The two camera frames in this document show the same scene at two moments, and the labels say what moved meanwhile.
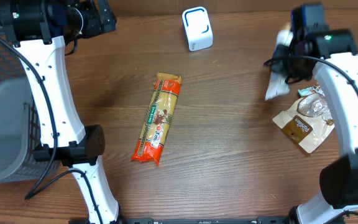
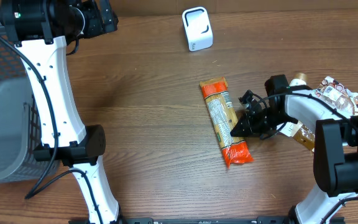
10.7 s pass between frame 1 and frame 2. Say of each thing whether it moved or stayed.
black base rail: stayed
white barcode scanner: stayed
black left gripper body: stayed
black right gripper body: moved
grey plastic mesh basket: stayed
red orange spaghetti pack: moved
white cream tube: moved
